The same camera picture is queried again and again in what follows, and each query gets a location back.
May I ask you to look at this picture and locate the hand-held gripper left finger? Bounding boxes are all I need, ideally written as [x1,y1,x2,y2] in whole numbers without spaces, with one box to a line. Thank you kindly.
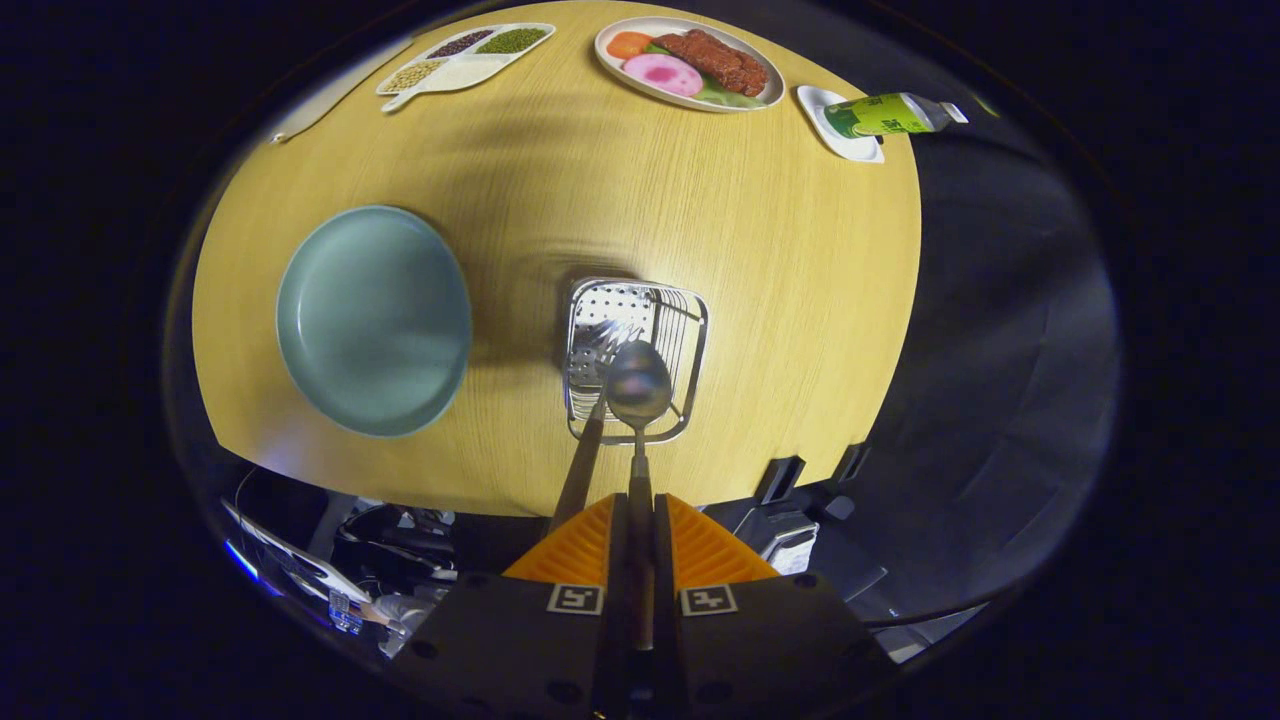
[395,492,631,720]

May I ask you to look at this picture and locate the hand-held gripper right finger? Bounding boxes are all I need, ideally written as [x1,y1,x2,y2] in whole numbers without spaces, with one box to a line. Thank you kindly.
[652,492,896,720]

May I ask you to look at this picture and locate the wooden handle metal fork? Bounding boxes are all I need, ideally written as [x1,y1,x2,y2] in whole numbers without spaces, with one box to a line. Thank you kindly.
[548,320,641,536]

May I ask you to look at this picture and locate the wooden handle metal spoon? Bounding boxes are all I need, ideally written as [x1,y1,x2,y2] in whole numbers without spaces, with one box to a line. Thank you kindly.
[605,340,673,651]

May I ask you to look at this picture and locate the black table clamp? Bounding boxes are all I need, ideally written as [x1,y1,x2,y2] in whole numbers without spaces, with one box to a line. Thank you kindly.
[752,455,807,506]
[828,442,871,491]

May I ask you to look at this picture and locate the teal round plate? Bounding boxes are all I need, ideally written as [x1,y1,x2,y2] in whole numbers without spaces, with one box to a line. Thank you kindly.
[276,205,473,438]

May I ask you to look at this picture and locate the black backdrop cloth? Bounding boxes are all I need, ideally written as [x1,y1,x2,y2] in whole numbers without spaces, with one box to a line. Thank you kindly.
[780,0,1121,621]

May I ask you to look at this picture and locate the small white dish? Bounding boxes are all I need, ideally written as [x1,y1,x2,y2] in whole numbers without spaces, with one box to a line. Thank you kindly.
[796,85,886,164]

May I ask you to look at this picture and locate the green lettuce leaf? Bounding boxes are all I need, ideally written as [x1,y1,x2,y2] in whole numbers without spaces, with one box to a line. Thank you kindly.
[645,42,766,109]

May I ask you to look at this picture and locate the pink round food slice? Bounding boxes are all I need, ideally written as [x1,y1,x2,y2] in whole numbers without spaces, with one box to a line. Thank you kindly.
[622,53,705,99]

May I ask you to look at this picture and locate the white round food plate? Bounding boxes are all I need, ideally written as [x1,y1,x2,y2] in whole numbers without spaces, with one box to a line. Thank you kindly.
[594,16,787,113]

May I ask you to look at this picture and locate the green label plastic bottle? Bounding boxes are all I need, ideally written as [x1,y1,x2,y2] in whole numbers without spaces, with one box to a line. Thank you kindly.
[823,92,969,139]

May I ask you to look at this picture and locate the brown meat piece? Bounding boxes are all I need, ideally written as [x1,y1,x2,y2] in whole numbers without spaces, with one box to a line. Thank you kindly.
[652,29,769,98]

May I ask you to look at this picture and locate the white divided dish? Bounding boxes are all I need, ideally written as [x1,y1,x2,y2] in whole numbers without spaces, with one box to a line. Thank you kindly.
[376,22,557,113]

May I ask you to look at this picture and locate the yellow beans portion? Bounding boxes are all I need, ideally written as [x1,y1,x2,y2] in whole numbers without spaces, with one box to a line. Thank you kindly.
[383,60,446,93]

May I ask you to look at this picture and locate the green beans portion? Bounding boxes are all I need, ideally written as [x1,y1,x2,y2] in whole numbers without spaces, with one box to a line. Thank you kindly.
[474,27,549,56]

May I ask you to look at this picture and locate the dark beans portion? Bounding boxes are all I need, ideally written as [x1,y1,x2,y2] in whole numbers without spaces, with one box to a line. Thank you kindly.
[427,29,495,59]

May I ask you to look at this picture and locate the metal wire basket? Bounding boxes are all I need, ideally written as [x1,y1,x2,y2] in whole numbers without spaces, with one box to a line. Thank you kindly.
[562,277,710,446]

